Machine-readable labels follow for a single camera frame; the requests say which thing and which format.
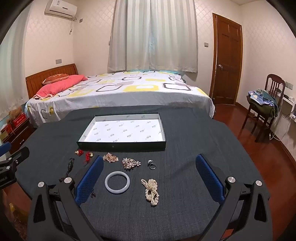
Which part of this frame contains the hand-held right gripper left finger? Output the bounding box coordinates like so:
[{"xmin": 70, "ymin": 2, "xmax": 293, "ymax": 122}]
[{"xmin": 27, "ymin": 155, "xmax": 104, "ymax": 241}]

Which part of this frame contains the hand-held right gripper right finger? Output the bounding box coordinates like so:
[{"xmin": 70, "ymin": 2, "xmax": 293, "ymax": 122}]
[{"xmin": 195, "ymin": 154, "xmax": 271, "ymax": 241}]

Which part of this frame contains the red gift box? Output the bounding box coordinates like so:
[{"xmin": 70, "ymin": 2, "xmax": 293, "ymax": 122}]
[{"xmin": 11, "ymin": 113, "xmax": 26, "ymax": 128}]

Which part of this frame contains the white appliance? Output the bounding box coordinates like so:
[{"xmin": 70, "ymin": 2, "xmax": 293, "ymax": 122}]
[{"xmin": 279, "ymin": 95, "xmax": 296, "ymax": 118}]

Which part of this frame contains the white pearl necklace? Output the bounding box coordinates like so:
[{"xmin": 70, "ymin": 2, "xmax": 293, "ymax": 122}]
[{"xmin": 141, "ymin": 178, "xmax": 160, "ymax": 207}]

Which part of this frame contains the dark green shallow box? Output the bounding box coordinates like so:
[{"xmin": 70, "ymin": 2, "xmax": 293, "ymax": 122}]
[{"xmin": 76, "ymin": 112, "xmax": 167, "ymax": 152}]

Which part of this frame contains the brown wooden door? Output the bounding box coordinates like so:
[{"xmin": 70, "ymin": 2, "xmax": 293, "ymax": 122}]
[{"xmin": 209, "ymin": 13, "xmax": 243, "ymax": 106}]

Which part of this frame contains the air conditioner cable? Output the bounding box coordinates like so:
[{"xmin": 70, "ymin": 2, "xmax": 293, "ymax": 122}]
[{"xmin": 69, "ymin": 16, "xmax": 78, "ymax": 34}]

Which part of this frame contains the pile of clothes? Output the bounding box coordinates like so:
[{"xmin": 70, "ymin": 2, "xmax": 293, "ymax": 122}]
[{"xmin": 246, "ymin": 89, "xmax": 278, "ymax": 117}]

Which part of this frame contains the gold flower brooch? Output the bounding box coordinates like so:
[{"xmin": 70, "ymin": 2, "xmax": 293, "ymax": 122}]
[{"xmin": 103, "ymin": 152, "xmax": 119, "ymax": 163}]

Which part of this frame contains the orange patterned pillow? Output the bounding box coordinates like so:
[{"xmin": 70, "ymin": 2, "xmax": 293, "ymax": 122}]
[{"xmin": 42, "ymin": 74, "xmax": 70, "ymax": 85}]

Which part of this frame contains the pink pillow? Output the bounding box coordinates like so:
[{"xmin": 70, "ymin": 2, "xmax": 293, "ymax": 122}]
[{"xmin": 33, "ymin": 75, "xmax": 88, "ymax": 100}]

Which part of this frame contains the dark carved pendant cord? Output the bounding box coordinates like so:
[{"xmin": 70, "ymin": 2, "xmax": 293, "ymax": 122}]
[{"xmin": 59, "ymin": 158, "xmax": 75, "ymax": 183}]

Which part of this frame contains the dark wooden chair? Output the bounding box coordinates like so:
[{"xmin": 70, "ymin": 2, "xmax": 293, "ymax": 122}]
[{"xmin": 242, "ymin": 74, "xmax": 286, "ymax": 142}]

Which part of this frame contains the white air conditioner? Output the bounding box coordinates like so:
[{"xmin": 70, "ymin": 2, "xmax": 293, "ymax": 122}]
[{"xmin": 45, "ymin": 0, "xmax": 78, "ymax": 16}]

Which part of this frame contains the white striped curtain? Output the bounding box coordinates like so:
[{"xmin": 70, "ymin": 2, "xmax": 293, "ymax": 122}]
[{"xmin": 107, "ymin": 0, "xmax": 199, "ymax": 73}]

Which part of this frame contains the rhinestone flower brooch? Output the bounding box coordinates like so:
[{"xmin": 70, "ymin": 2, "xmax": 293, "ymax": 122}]
[{"xmin": 122, "ymin": 157, "xmax": 142, "ymax": 171}]

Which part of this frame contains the dark grey tablecloth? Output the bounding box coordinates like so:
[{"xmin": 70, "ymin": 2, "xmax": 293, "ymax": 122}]
[{"xmin": 5, "ymin": 105, "xmax": 271, "ymax": 241}]

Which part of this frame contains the wooden headboard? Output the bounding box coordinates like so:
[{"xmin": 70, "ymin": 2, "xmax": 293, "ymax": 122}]
[{"xmin": 25, "ymin": 63, "xmax": 78, "ymax": 99}]

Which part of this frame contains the white power cable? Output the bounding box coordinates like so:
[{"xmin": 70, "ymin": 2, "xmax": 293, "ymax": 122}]
[{"xmin": 269, "ymin": 111, "xmax": 296, "ymax": 141}]

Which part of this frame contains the bed with patterned sheet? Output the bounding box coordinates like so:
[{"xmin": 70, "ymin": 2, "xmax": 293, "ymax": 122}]
[{"xmin": 24, "ymin": 70, "xmax": 215, "ymax": 128}]

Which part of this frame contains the brown teddy bear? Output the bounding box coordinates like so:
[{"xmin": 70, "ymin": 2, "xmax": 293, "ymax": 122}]
[{"xmin": 8, "ymin": 108, "xmax": 23, "ymax": 123}]

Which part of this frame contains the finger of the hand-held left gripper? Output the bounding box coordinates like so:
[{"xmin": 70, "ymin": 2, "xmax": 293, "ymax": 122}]
[
  {"xmin": 0, "ymin": 142, "xmax": 12, "ymax": 160},
  {"xmin": 0, "ymin": 147, "xmax": 30, "ymax": 168}
]

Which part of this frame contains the pale jade bangle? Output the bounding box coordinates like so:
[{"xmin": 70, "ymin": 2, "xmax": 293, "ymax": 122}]
[{"xmin": 105, "ymin": 171, "xmax": 130, "ymax": 193}]

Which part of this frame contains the wooden nightstand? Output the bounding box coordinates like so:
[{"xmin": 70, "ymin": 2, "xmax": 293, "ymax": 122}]
[{"xmin": 0, "ymin": 117, "xmax": 30, "ymax": 153}]

